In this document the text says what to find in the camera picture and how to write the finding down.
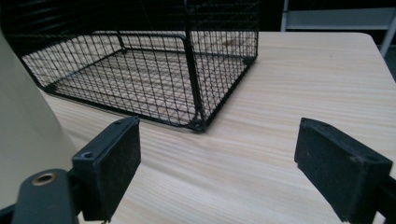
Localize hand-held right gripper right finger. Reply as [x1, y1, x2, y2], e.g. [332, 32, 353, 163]
[293, 117, 394, 224]

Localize black wire mesh basket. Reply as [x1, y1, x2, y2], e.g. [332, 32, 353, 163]
[0, 0, 262, 133]

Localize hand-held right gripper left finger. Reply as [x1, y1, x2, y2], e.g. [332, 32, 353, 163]
[71, 116, 142, 222]

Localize cream paper sheet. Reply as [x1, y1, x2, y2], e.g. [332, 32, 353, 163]
[0, 29, 78, 210]

